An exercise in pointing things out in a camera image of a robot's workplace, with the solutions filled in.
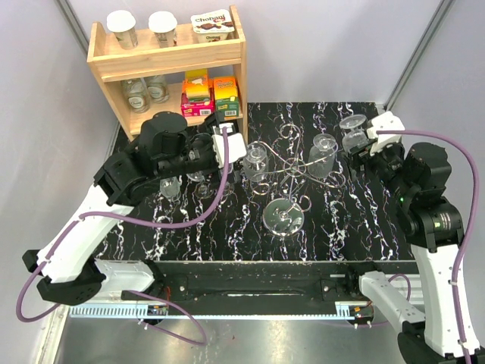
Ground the wooden two-tier shelf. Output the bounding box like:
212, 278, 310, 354
87, 5, 249, 140

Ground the right clear glass bottle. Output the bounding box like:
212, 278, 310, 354
145, 75, 170, 103

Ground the pink sponge box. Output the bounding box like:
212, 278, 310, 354
180, 69, 214, 117

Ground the left white lidded cup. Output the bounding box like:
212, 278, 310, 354
106, 10, 138, 50

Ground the clear stemmed wine glass left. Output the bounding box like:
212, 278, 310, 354
186, 171, 212, 199

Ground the white lidded cup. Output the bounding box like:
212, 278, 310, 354
106, 10, 138, 50
149, 11, 177, 48

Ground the green Scrub Daddy box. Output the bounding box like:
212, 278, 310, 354
213, 76, 239, 118

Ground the Chobani yogurt tub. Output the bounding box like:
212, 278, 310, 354
190, 9, 235, 43

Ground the right white lidded cup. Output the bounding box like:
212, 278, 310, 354
149, 11, 177, 48

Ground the clear stemmed wine glass right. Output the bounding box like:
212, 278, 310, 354
223, 172, 234, 197

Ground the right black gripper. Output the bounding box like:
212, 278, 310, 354
343, 135, 416, 202

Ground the chrome wine glass rack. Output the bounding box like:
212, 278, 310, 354
246, 140, 346, 237

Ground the clear glass bottle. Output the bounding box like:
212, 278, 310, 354
120, 78, 150, 113
145, 75, 170, 103

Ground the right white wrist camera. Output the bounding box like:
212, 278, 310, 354
365, 111, 405, 156

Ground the left clear glass bottle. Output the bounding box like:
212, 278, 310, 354
120, 78, 150, 113

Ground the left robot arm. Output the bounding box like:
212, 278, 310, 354
23, 111, 246, 306

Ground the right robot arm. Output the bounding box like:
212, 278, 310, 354
344, 142, 484, 363

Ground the ribbed goblet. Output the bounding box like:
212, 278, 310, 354
339, 114, 368, 153
242, 142, 269, 183
308, 133, 338, 179
160, 177, 180, 202

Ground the clear stemmed wine glass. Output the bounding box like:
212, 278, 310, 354
186, 171, 212, 199
223, 172, 234, 197

